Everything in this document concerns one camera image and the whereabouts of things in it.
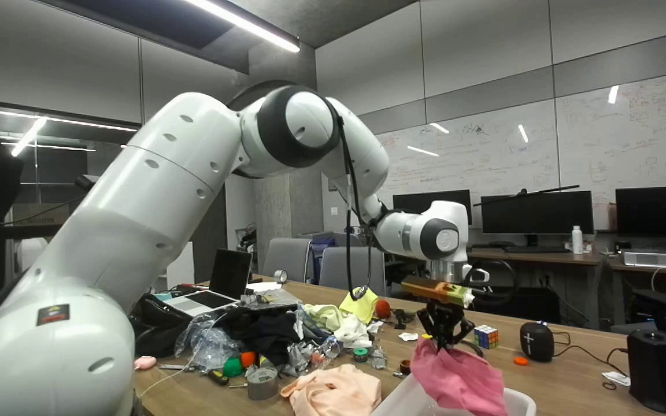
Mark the yellow cloth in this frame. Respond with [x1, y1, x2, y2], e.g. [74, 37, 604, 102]
[338, 283, 382, 326]

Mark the white plastic storage container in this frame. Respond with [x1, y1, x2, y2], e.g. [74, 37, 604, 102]
[370, 371, 541, 416]

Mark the small pink object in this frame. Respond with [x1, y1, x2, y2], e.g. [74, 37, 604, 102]
[132, 354, 160, 374]

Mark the black cylindrical speaker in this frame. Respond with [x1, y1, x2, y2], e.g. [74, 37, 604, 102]
[628, 327, 666, 416]

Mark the black computer monitor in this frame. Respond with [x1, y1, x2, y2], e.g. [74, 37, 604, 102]
[391, 186, 475, 219]
[614, 184, 666, 240]
[479, 189, 598, 249]

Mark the thin black speaker cable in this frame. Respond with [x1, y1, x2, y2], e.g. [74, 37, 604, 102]
[552, 331, 632, 382]

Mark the small white adapter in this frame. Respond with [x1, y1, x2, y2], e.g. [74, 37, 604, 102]
[599, 369, 634, 391]

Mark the white plastic bottle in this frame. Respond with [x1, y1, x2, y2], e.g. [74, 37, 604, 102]
[570, 225, 589, 258]

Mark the small green ball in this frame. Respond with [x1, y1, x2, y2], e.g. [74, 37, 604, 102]
[222, 356, 246, 382]

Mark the silver laptop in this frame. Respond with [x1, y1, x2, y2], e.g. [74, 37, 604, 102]
[162, 247, 252, 319]

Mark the pink t-shirt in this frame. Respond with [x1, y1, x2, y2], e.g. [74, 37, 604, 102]
[410, 338, 512, 416]

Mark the black cloth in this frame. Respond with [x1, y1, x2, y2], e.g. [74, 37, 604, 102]
[220, 304, 306, 366]

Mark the black hanging robot cable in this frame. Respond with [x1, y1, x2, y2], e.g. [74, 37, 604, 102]
[333, 103, 376, 302]

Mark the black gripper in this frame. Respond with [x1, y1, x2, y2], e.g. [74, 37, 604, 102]
[416, 300, 479, 357]

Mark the white cloth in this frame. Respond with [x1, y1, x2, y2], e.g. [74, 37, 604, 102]
[301, 300, 376, 354]

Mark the Rubik's cube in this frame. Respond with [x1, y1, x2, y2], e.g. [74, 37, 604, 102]
[472, 324, 503, 351]

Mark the wooden office desk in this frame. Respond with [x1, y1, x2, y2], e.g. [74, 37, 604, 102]
[604, 257, 666, 327]
[467, 244, 610, 331]

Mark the green black stapler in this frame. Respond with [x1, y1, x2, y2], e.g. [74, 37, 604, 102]
[391, 307, 419, 331]

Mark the grey office chair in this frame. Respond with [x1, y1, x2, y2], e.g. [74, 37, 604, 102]
[317, 244, 391, 299]
[261, 235, 314, 283]

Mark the black office chair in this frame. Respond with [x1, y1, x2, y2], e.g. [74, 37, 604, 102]
[469, 282, 565, 326]

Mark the peach t-shirt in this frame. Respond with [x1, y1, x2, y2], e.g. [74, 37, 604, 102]
[279, 360, 384, 416]

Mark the white projector box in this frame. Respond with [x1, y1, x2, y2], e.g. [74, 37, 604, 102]
[622, 249, 666, 270]

